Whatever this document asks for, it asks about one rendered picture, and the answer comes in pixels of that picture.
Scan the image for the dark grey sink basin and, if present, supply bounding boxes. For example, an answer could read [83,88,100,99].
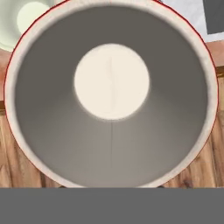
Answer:
[202,0,224,35]

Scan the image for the pale green bowl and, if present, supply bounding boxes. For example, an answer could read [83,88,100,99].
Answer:
[0,0,56,53]

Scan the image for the red mug with white interior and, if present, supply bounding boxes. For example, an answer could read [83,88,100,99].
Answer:
[3,0,220,189]

